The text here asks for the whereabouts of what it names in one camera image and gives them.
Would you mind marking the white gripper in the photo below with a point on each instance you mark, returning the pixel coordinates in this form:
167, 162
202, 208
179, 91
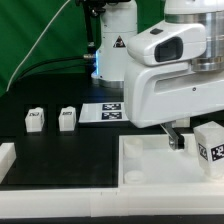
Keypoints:
160, 84

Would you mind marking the white square tabletop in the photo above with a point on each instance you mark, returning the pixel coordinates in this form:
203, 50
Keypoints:
147, 162

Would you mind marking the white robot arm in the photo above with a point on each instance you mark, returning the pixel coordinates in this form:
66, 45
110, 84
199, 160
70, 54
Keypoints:
118, 20

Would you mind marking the green backdrop curtain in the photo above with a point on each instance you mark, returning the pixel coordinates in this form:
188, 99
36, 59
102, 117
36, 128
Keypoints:
36, 30

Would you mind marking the white front obstacle wall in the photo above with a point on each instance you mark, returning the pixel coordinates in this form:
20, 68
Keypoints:
125, 201

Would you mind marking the white obstacle wall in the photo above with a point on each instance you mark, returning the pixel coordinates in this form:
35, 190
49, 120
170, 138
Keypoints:
7, 158
125, 201

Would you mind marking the white marker base plate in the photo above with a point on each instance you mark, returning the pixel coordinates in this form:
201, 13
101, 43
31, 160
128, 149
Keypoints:
102, 112

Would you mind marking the white left obstacle wall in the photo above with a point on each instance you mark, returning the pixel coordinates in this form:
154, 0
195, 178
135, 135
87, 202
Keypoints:
7, 158

